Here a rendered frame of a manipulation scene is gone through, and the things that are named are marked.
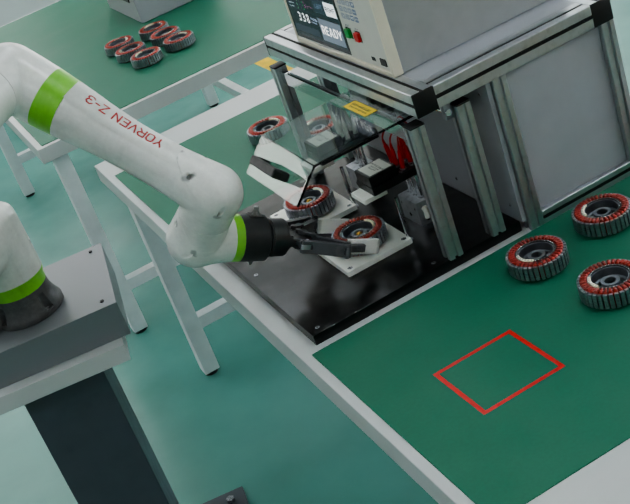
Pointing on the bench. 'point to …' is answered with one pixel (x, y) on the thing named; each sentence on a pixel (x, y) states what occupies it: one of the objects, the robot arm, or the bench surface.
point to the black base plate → (324, 313)
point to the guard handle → (269, 168)
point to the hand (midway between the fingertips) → (358, 235)
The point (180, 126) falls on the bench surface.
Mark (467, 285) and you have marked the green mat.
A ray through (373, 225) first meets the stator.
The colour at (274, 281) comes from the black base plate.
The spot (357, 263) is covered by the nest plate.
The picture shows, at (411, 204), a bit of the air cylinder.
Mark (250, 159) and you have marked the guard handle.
